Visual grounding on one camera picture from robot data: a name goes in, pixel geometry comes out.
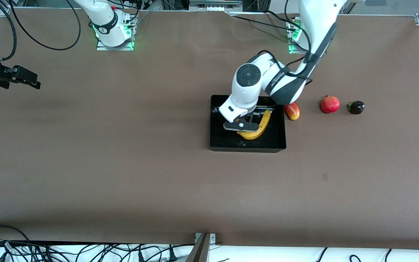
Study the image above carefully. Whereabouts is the yellow banana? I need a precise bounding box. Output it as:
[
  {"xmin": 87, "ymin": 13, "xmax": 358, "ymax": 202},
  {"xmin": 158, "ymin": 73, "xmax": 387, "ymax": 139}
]
[{"xmin": 237, "ymin": 109, "xmax": 272, "ymax": 140}]

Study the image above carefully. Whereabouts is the black plastic box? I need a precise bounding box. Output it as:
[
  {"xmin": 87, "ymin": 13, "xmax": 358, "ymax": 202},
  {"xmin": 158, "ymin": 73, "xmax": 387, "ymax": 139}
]
[{"xmin": 209, "ymin": 95, "xmax": 287, "ymax": 153}]

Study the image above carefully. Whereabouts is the red yellow mango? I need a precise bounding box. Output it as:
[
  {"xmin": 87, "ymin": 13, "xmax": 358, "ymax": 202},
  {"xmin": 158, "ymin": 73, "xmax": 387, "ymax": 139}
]
[{"xmin": 284, "ymin": 102, "xmax": 300, "ymax": 121}]

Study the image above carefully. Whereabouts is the red pomegranate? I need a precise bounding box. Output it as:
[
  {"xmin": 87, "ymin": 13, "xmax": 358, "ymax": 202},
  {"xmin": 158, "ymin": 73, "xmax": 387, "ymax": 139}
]
[{"xmin": 320, "ymin": 95, "xmax": 340, "ymax": 114}]

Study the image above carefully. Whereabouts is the white power strip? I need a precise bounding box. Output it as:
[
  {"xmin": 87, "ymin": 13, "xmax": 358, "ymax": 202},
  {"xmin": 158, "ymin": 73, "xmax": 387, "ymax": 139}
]
[{"xmin": 189, "ymin": 0, "xmax": 243, "ymax": 11}]

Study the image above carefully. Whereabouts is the dark purple mangosteen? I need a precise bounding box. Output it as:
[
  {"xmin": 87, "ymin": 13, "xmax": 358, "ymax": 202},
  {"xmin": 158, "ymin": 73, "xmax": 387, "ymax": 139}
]
[{"xmin": 347, "ymin": 101, "xmax": 366, "ymax": 115}]

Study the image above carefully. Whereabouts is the black looping right arm cable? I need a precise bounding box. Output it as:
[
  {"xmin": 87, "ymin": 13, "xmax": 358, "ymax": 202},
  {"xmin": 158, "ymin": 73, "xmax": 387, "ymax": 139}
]
[{"xmin": 8, "ymin": 0, "xmax": 81, "ymax": 51}]

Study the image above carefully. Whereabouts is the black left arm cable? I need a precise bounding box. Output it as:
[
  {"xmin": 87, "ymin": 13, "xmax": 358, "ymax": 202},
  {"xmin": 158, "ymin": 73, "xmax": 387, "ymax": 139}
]
[{"xmin": 257, "ymin": 49, "xmax": 314, "ymax": 87}]

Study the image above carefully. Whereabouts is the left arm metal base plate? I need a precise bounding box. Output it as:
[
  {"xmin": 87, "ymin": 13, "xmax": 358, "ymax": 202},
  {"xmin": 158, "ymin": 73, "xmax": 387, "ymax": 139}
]
[{"xmin": 287, "ymin": 16, "xmax": 310, "ymax": 55}]

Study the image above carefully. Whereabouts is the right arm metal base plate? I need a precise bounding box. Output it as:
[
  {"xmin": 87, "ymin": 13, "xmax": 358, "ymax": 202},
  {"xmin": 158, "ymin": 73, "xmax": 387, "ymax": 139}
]
[{"xmin": 96, "ymin": 35, "xmax": 135, "ymax": 51}]

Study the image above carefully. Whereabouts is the black cable on table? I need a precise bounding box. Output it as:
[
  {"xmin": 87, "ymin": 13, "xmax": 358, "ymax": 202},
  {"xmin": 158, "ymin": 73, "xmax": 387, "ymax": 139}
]
[
  {"xmin": 264, "ymin": 10, "xmax": 302, "ymax": 23},
  {"xmin": 231, "ymin": 14, "xmax": 297, "ymax": 32}
]

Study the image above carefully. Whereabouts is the cable bundle at arm base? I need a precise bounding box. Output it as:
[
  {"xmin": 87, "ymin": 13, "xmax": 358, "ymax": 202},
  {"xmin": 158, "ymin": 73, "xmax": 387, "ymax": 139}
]
[{"xmin": 122, "ymin": 0, "xmax": 150, "ymax": 34}]

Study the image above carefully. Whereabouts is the metal corner bracket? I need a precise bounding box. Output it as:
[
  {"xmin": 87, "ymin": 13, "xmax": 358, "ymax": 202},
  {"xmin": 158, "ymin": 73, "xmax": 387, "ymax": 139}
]
[{"xmin": 194, "ymin": 233, "xmax": 216, "ymax": 243}]

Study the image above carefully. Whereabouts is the black floor cable arc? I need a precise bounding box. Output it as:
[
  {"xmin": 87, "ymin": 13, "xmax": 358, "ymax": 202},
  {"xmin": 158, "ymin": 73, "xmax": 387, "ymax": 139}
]
[{"xmin": 0, "ymin": 225, "xmax": 32, "ymax": 243}]

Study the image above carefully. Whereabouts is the aluminium post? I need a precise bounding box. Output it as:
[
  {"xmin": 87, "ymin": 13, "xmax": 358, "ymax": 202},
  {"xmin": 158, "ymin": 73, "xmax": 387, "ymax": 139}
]
[{"xmin": 186, "ymin": 233, "xmax": 211, "ymax": 262}]

